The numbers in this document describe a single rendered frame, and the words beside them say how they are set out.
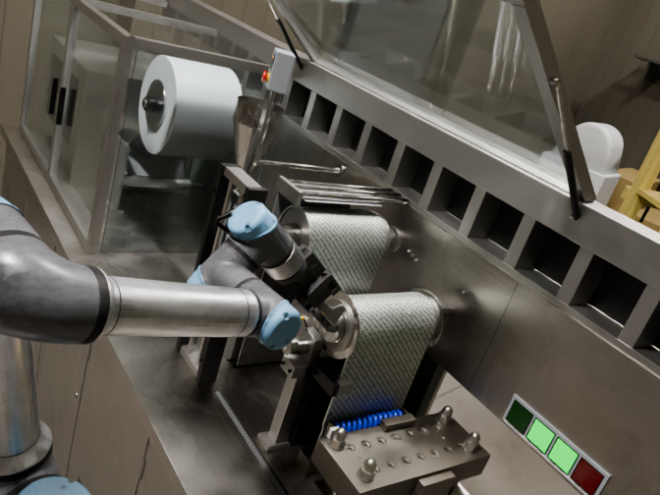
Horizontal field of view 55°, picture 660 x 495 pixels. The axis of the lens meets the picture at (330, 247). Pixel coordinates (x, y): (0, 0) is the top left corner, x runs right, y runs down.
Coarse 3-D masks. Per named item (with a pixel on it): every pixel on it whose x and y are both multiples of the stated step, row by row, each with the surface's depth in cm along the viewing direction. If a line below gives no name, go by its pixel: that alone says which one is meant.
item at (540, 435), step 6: (534, 426) 135; (540, 426) 134; (534, 432) 135; (540, 432) 134; (546, 432) 133; (528, 438) 136; (534, 438) 135; (540, 438) 134; (546, 438) 133; (552, 438) 132; (540, 444) 134; (546, 444) 133
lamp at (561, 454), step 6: (558, 438) 131; (558, 444) 131; (564, 444) 130; (552, 450) 132; (558, 450) 131; (564, 450) 130; (570, 450) 129; (552, 456) 132; (558, 456) 131; (564, 456) 130; (570, 456) 129; (576, 456) 128; (558, 462) 131; (564, 462) 130; (570, 462) 129; (564, 468) 130; (570, 468) 129
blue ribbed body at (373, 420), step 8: (360, 416) 147; (368, 416) 147; (376, 416) 148; (384, 416) 149; (336, 424) 141; (344, 424) 142; (352, 424) 144; (360, 424) 144; (368, 424) 146; (376, 424) 147
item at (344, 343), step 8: (336, 304) 137; (344, 304) 135; (432, 304) 149; (344, 312) 135; (352, 320) 133; (352, 328) 133; (344, 336) 135; (328, 344) 139; (336, 344) 137; (344, 344) 135
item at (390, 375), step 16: (416, 352) 148; (352, 368) 138; (368, 368) 141; (384, 368) 144; (400, 368) 148; (416, 368) 151; (368, 384) 144; (384, 384) 147; (400, 384) 151; (336, 400) 140; (352, 400) 143; (368, 400) 147; (384, 400) 150; (400, 400) 154; (336, 416) 143; (352, 416) 146
